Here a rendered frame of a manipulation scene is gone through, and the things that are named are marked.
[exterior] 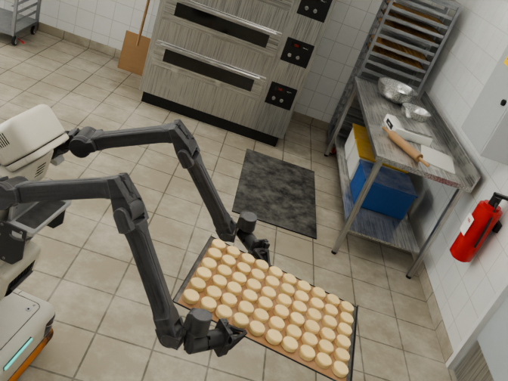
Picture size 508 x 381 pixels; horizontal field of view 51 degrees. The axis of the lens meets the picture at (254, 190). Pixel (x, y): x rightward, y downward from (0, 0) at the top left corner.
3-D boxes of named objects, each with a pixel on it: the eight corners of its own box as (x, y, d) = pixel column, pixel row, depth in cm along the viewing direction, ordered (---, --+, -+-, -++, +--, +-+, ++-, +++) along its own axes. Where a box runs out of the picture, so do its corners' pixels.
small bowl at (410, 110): (394, 109, 476) (400, 99, 471) (422, 119, 478) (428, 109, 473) (399, 120, 452) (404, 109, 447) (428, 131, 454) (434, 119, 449)
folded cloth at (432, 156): (419, 144, 414) (420, 144, 413) (451, 158, 411) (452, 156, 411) (419, 160, 384) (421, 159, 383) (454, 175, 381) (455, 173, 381)
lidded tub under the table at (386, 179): (347, 184, 469) (359, 159, 457) (395, 199, 474) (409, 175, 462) (351, 205, 436) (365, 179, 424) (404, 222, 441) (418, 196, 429)
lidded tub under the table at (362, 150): (345, 162, 510) (355, 138, 497) (389, 177, 513) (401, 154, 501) (347, 180, 476) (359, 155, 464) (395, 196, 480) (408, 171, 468)
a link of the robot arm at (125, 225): (128, 199, 153) (108, 211, 143) (144, 196, 151) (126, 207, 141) (173, 333, 161) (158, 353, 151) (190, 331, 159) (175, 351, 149)
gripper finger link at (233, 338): (254, 335, 161) (228, 340, 155) (246, 351, 164) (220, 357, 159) (243, 318, 165) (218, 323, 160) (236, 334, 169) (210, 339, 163)
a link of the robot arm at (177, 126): (190, 113, 187) (181, 127, 179) (199, 147, 194) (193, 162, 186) (76, 126, 198) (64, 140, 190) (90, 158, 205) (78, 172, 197)
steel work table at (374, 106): (321, 152, 573) (358, 66, 527) (383, 173, 579) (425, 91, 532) (327, 254, 406) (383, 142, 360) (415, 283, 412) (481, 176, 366)
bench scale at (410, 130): (382, 120, 436) (387, 110, 432) (417, 131, 442) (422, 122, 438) (391, 135, 410) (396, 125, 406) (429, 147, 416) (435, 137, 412)
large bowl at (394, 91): (370, 87, 515) (376, 73, 508) (407, 100, 518) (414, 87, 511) (375, 100, 480) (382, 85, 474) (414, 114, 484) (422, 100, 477)
